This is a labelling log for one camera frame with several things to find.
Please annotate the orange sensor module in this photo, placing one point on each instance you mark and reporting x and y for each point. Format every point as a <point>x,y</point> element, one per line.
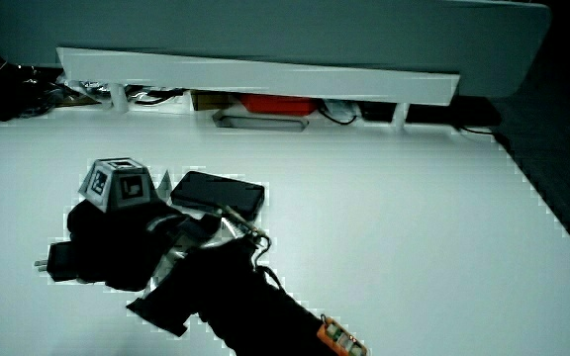
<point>342,339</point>

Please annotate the black charger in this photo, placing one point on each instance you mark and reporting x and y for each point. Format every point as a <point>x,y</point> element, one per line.
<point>60,262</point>

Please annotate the brown cardboard box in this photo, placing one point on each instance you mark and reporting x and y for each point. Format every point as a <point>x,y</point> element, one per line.
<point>211,100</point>

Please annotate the red box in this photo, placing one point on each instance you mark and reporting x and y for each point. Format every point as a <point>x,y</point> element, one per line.
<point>277,104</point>

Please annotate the black rectangular box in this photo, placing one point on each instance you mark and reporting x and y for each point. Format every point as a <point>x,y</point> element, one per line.
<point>216,190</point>

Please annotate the person's right hand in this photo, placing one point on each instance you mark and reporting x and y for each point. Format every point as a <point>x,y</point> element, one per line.
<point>117,247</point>

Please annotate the person's right forearm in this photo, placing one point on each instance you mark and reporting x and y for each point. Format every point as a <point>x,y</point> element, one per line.
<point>245,301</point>

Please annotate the grey partition panel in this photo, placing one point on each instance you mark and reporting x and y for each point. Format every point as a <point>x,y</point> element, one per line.
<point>265,29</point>

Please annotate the white shelf riser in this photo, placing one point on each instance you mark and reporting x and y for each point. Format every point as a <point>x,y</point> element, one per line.
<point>245,76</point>

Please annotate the grey flat tray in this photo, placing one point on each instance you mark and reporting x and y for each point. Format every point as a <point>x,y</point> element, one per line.
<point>260,123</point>

